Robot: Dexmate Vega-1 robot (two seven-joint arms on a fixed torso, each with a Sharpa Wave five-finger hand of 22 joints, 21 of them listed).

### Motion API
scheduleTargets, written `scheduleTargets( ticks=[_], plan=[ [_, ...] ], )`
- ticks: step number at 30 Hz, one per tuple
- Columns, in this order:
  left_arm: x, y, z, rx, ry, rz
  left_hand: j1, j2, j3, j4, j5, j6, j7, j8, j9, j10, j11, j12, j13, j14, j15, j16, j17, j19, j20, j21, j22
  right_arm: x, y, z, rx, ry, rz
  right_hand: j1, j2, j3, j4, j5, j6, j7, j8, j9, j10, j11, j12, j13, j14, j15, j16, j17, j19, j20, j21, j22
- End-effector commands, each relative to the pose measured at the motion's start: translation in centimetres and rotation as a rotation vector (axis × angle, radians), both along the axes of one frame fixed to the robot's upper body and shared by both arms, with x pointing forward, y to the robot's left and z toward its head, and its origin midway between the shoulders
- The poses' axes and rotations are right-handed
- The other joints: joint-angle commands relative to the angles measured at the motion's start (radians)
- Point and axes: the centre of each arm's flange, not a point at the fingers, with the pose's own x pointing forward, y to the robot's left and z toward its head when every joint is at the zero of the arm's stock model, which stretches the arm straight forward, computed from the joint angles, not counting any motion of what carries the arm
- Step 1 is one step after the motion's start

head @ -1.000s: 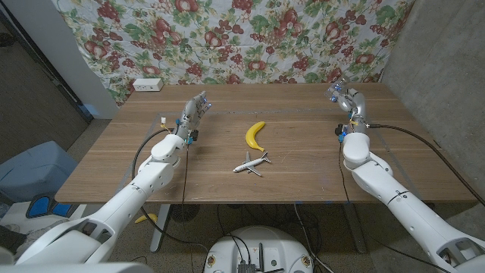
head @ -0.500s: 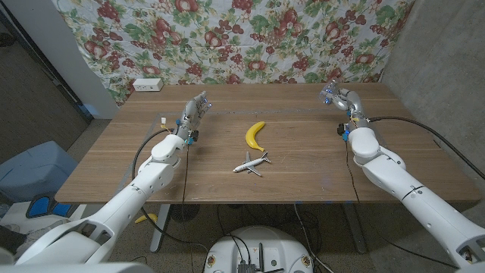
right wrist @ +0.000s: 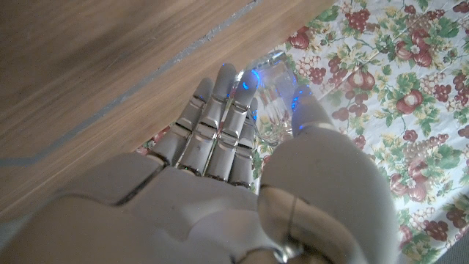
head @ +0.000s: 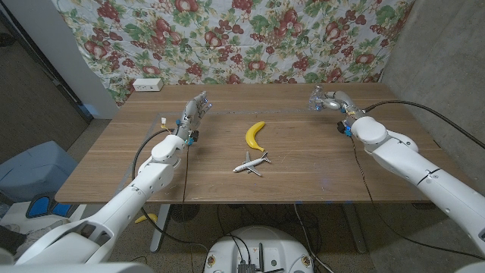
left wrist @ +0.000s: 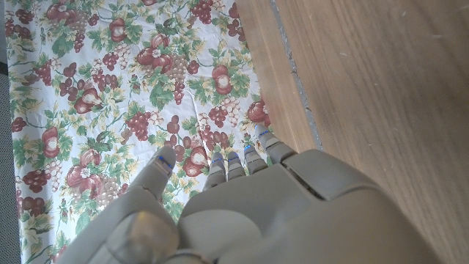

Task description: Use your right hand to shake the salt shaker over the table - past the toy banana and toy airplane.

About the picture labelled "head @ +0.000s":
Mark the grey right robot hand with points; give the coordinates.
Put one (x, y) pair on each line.
(343, 99)

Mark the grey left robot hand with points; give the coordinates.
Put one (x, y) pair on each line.
(191, 113)

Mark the clear glass salt shaker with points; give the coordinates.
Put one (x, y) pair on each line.
(315, 100)

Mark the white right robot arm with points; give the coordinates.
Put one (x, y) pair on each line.
(435, 178)

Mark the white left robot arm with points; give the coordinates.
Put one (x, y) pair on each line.
(125, 201)

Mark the yellow toy banana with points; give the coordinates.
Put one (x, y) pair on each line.
(251, 136)

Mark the white toy airplane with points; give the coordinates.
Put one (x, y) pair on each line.
(250, 165)

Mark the white power strip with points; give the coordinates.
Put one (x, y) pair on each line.
(148, 84)

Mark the floral fruit print backdrop cloth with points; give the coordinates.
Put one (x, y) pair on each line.
(227, 38)

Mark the round black fan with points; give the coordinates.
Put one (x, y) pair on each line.
(184, 212)

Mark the yellow object under table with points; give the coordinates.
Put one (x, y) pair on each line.
(149, 217)

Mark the white table leg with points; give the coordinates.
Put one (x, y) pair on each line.
(161, 227)

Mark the grey table leg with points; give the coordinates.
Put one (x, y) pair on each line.
(354, 227)

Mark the white robot torso base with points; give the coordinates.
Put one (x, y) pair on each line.
(280, 246)

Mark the blue-grey plastic bin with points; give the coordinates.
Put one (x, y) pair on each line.
(38, 170)

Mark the blue and black pedal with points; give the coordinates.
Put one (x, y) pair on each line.
(39, 206)

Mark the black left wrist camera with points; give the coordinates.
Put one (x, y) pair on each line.
(194, 135)

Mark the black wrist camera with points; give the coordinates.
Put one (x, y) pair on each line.
(194, 135)
(343, 128)

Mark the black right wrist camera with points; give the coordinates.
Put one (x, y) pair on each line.
(343, 128)

